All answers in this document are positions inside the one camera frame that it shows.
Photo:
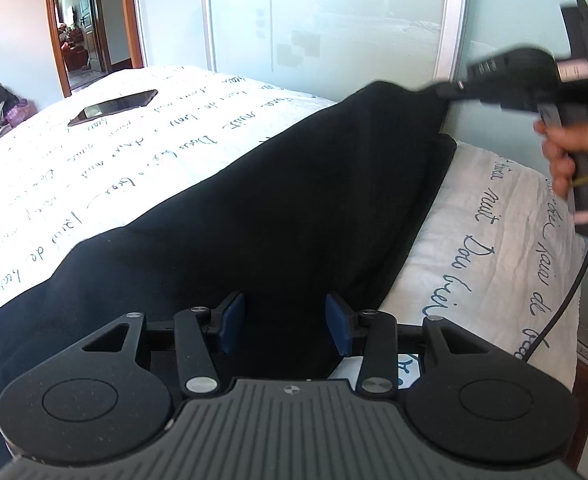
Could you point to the purple cloth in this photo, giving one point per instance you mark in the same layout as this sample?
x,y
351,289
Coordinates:
x,y
18,111

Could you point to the black pants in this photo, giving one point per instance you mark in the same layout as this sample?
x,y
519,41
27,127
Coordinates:
x,y
274,185

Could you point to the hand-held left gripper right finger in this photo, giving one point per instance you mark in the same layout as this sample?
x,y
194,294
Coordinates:
x,y
339,325

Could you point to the wooden door frame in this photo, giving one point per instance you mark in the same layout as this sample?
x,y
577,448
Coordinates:
x,y
53,35

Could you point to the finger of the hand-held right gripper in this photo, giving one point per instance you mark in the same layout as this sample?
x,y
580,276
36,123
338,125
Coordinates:
x,y
456,91

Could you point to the white script-printed bedspread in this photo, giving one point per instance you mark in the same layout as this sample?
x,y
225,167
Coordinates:
x,y
124,150

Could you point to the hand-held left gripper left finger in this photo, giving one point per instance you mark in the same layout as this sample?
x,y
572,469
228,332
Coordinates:
x,y
231,322

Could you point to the black smartphone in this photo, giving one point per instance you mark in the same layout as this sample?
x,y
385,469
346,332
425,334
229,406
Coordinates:
x,y
114,106

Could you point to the person's right hand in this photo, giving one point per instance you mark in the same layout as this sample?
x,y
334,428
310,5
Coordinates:
x,y
574,141

